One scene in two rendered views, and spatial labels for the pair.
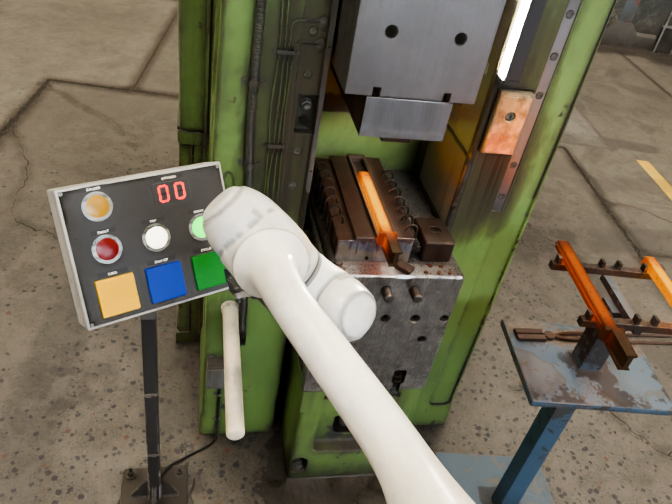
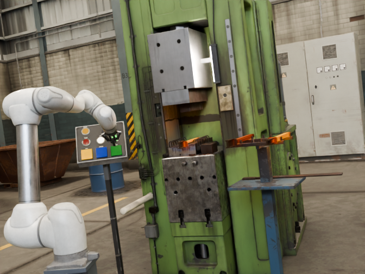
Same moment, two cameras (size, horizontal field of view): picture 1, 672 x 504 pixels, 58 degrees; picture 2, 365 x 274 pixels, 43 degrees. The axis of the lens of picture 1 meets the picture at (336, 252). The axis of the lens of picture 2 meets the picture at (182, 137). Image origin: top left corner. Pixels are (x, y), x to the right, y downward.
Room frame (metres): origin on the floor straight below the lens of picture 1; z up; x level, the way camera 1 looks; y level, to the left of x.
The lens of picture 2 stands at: (-1.21, -1.98, 1.26)
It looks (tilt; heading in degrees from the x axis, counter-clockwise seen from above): 4 degrees down; 37
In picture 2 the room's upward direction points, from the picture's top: 7 degrees counter-clockwise
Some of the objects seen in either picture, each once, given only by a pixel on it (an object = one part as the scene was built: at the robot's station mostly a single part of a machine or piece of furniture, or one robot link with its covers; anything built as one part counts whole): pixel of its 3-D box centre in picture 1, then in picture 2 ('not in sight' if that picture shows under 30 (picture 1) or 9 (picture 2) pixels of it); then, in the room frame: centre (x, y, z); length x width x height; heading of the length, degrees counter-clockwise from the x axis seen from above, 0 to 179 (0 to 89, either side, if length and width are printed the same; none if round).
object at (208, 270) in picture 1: (209, 269); (116, 150); (1.01, 0.26, 1.01); 0.07 x 0.05 x 0.07; 131
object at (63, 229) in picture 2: not in sight; (65, 226); (0.11, -0.25, 0.77); 0.18 x 0.16 x 0.22; 111
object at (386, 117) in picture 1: (384, 82); (185, 96); (1.48, -0.04, 1.32); 0.42 x 0.20 x 0.10; 16
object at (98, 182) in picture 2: not in sight; (105, 163); (4.23, 3.82, 0.44); 0.59 x 0.59 x 0.88
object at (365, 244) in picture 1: (358, 203); (191, 145); (1.48, -0.04, 0.96); 0.42 x 0.20 x 0.09; 16
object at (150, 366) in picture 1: (151, 385); (113, 215); (1.05, 0.42, 0.54); 0.04 x 0.04 x 1.08; 16
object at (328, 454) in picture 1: (336, 371); (211, 242); (1.51, -0.09, 0.23); 0.55 x 0.37 x 0.47; 16
